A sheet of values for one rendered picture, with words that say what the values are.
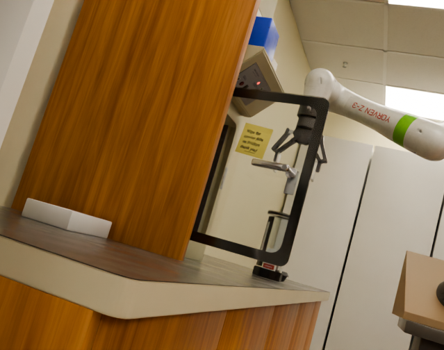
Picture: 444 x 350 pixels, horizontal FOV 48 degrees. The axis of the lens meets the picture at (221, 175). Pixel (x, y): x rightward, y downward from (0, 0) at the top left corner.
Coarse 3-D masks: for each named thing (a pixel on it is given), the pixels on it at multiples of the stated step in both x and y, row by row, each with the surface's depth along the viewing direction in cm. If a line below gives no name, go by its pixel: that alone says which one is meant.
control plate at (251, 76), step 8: (256, 64) 130; (240, 72) 130; (248, 72) 132; (256, 72) 134; (240, 80) 133; (248, 80) 135; (256, 80) 137; (264, 80) 139; (256, 88) 142; (264, 88) 144
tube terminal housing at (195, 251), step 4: (260, 12) 151; (260, 16) 152; (188, 244) 139; (192, 244) 142; (196, 244) 144; (200, 244) 147; (204, 244) 151; (188, 248) 139; (192, 248) 142; (196, 248) 145; (200, 248) 148; (204, 248) 151; (188, 252) 140; (192, 252) 143; (196, 252) 146; (200, 252) 149; (188, 256) 141; (192, 256) 144; (196, 256) 146; (200, 256) 150
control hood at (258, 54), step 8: (248, 48) 127; (256, 48) 126; (264, 48) 126; (248, 56) 127; (256, 56) 127; (264, 56) 129; (248, 64) 128; (264, 64) 132; (264, 72) 136; (272, 72) 138; (272, 80) 142; (272, 88) 146; (280, 88) 149
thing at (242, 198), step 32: (256, 96) 122; (288, 96) 118; (224, 128) 124; (288, 128) 116; (320, 128) 113; (224, 160) 121; (288, 160) 114; (224, 192) 119; (256, 192) 116; (288, 192) 112; (224, 224) 117; (256, 224) 114; (288, 224) 110; (256, 256) 112; (288, 256) 109
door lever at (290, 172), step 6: (252, 162) 112; (258, 162) 112; (264, 162) 111; (270, 162) 111; (276, 162) 110; (270, 168) 111; (276, 168) 110; (282, 168) 109; (288, 168) 109; (294, 168) 113; (288, 174) 113; (294, 174) 113
